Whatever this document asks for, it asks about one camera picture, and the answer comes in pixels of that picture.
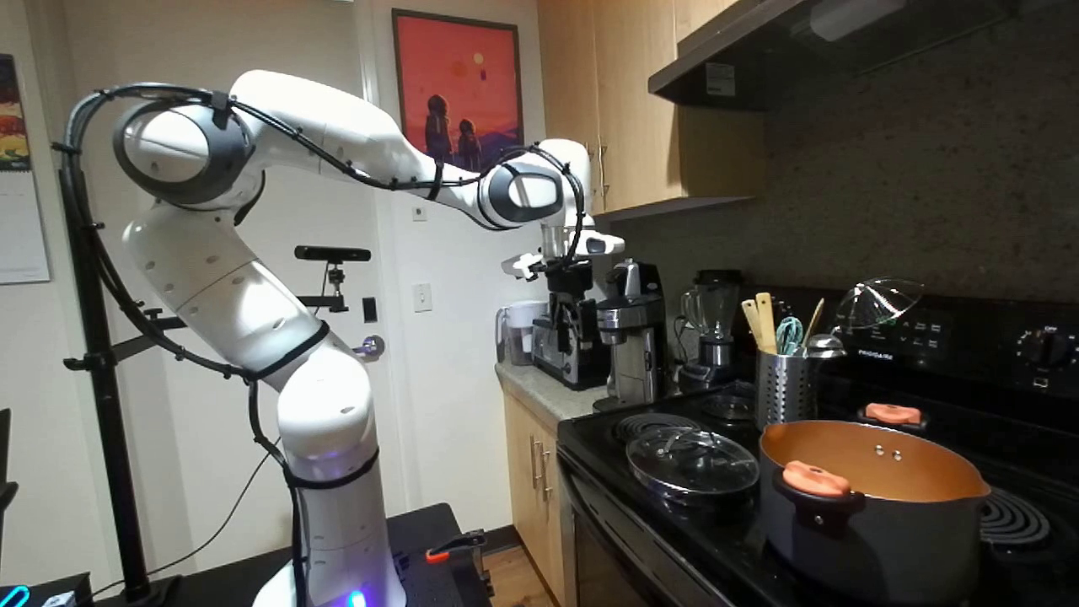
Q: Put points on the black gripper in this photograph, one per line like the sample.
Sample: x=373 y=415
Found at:
x=575 y=273

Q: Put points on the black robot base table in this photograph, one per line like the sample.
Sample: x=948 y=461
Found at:
x=223 y=577

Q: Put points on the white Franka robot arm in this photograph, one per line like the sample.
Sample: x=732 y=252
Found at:
x=324 y=440

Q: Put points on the round glass pot lid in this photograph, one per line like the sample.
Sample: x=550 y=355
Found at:
x=692 y=464

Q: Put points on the stainless steel coffee maker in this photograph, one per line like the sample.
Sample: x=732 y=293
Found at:
x=631 y=338

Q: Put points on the black blender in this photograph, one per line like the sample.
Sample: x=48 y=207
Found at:
x=709 y=324

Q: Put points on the large stove burner coil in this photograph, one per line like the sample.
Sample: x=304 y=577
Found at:
x=653 y=427

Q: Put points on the wooden spatula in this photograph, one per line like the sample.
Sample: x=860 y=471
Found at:
x=765 y=324
x=753 y=324

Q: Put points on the wooden lower cabinet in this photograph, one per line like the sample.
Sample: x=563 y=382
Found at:
x=532 y=483

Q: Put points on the wooden cabinet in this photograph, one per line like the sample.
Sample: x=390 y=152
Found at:
x=532 y=483
x=642 y=111

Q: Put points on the black door lock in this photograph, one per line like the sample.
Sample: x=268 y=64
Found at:
x=367 y=308

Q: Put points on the wooden upper cabinet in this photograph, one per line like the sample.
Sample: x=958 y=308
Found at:
x=642 y=111

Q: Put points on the teal kitchen utensil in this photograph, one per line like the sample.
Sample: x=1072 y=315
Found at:
x=789 y=336

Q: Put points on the perforated steel utensil holder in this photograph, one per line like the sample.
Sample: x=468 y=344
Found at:
x=784 y=388

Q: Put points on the black electric stove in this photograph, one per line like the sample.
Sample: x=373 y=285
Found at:
x=696 y=541

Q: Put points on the dark range hood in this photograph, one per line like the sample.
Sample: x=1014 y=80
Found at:
x=855 y=44

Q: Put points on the small stove burner coil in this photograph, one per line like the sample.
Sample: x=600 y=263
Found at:
x=1013 y=524

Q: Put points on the black pole stand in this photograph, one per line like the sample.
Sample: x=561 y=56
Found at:
x=101 y=450

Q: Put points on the white light switch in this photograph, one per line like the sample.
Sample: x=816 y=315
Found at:
x=421 y=299

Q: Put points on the black camera on tripod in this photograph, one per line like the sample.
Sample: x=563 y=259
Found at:
x=330 y=254

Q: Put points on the red framed wall picture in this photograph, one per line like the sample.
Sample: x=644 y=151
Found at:
x=456 y=80

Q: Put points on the white wall board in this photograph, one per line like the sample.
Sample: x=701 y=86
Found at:
x=21 y=231

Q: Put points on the dark framed wall picture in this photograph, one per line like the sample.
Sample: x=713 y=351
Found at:
x=10 y=120

